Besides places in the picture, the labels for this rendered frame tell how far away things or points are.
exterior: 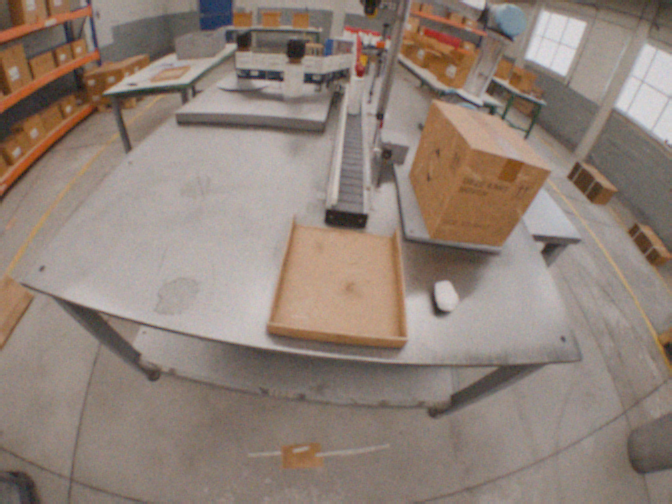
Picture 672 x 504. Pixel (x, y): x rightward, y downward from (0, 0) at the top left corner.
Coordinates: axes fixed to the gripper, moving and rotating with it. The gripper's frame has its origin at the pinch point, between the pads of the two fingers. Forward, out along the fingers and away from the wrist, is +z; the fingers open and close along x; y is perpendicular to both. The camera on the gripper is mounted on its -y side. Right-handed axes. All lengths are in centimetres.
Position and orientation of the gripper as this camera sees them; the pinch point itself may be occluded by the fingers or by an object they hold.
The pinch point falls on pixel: (368, 10)
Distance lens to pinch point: 142.5
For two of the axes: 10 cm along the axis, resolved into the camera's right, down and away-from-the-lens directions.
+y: 1.4, -9.4, -3.0
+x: -9.9, -1.3, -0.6
